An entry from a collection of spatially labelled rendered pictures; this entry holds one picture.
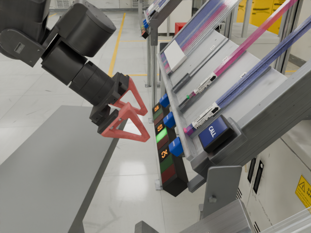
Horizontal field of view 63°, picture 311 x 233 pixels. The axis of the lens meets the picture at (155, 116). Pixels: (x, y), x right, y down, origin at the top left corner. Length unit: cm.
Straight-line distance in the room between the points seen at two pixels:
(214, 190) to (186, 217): 90
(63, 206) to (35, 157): 20
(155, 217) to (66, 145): 70
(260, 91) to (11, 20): 38
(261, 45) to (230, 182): 168
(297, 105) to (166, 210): 100
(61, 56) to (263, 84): 33
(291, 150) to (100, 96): 54
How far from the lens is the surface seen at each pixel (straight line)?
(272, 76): 46
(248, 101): 46
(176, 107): 58
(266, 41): 203
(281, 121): 43
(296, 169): 77
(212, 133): 38
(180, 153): 52
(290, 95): 41
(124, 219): 129
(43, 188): 61
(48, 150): 73
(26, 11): 40
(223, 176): 39
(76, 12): 40
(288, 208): 83
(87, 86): 42
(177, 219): 129
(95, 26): 39
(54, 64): 42
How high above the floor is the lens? 99
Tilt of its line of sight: 29 degrees down
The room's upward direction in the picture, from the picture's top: straight up
